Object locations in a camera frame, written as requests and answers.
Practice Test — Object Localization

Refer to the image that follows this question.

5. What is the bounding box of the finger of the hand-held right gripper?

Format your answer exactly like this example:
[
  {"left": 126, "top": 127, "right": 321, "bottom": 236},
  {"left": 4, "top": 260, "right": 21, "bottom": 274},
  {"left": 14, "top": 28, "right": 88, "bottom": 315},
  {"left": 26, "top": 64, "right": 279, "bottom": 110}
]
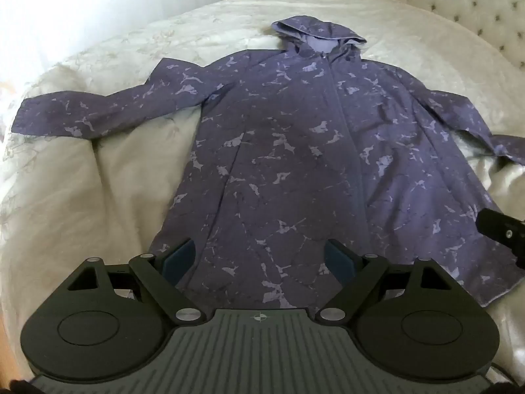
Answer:
[{"left": 476, "top": 209, "right": 525, "bottom": 272}]

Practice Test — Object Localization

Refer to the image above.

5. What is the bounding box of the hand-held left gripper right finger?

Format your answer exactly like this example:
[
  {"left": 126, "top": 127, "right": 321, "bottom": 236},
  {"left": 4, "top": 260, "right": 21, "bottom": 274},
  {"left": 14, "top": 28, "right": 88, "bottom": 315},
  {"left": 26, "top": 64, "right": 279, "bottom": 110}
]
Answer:
[{"left": 314, "top": 238, "right": 456, "bottom": 325}]

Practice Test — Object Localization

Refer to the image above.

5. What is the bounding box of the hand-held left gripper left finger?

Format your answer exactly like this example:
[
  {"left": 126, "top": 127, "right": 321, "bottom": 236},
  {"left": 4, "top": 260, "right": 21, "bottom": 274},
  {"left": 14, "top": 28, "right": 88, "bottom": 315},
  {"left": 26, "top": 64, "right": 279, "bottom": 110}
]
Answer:
[{"left": 66, "top": 237, "right": 210, "bottom": 325}]

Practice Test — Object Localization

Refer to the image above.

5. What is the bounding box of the purple patterned hooded jacket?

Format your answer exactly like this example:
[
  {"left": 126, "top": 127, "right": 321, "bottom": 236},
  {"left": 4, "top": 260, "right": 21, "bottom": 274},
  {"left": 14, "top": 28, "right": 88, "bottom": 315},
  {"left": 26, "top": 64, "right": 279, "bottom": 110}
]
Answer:
[{"left": 11, "top": 15, "right": 525, "bottom": 310}]

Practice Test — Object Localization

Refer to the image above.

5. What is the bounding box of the cream bedspread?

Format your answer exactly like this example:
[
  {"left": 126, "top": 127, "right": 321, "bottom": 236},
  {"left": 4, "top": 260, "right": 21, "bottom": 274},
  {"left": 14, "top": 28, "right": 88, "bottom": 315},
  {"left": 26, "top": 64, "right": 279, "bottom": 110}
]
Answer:
[{"left": 0, "top": 0, "right": 525, "bottom": 378}]

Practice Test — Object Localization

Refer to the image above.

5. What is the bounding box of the cream tufted headboard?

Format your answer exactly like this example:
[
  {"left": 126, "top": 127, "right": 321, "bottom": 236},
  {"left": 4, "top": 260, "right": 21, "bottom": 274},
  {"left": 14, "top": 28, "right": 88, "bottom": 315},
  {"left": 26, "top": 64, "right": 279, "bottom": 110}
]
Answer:
[{"left": 346, "top": 0, "right": 525, "bottom": 70}]

